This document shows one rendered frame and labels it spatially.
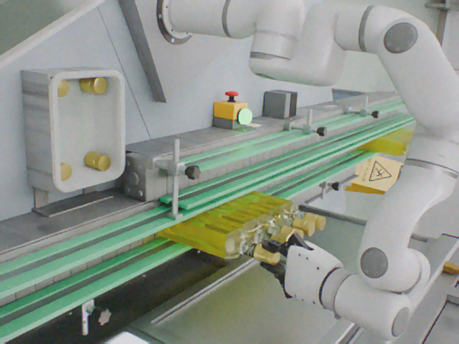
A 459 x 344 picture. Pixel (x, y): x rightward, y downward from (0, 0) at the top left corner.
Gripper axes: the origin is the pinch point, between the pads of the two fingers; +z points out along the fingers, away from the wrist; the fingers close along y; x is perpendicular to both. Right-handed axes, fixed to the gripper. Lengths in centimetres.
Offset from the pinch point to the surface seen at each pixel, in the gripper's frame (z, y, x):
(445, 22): 257, 64, -542
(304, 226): 5.2, 1.3, -14.9
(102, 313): 6.7, -4.6, 33.4
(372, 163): 174, -60, -299
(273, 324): -3.9, -12.6, 2.3
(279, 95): 50, 23, -50
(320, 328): -10.2, -12.4, -4.3
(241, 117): 40, 19, -25
